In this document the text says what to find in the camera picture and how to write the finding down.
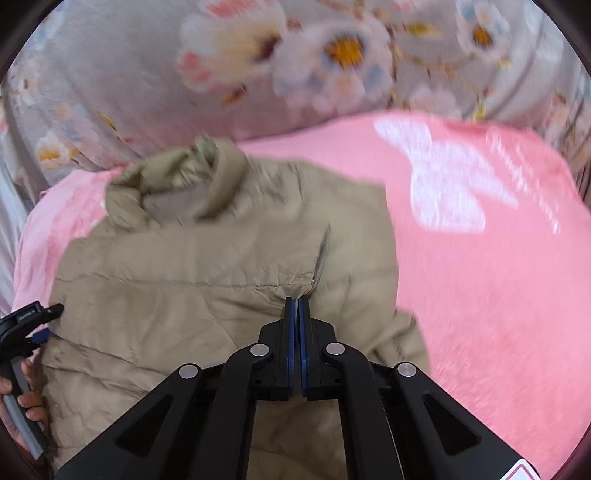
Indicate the grey floral bedsheet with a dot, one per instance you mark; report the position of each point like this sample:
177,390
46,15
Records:
115,69

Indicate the khaki puffer jacket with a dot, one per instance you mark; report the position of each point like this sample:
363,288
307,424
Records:
184,277

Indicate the white crinkled sheet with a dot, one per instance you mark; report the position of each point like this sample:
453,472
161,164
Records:
9,230

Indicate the pink blanket with white print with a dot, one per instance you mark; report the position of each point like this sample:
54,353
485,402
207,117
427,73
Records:
485,300

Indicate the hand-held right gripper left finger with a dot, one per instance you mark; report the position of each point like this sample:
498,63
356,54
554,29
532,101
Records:
290,332

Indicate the person's left hand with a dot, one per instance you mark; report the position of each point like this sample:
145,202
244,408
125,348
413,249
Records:
31,406

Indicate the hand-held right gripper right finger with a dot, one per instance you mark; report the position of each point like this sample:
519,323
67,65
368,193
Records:
303,332

